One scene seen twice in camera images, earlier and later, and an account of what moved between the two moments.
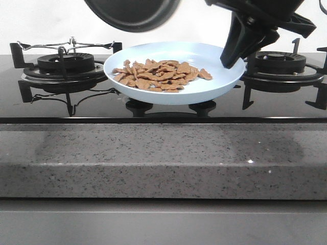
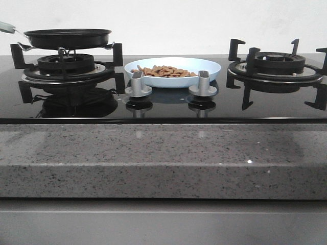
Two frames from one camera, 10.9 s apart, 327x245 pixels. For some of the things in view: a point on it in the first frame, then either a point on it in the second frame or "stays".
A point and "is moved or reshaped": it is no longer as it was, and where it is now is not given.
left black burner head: x=66 y=63 stays
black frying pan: x=136 y=16 → x=62 y=38
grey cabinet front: x=162 y=221 stays
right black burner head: x=280 y=62 stays
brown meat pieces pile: x=166 y=76 is moved or reshaped
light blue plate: x=167 y=73 is moved or reshaped
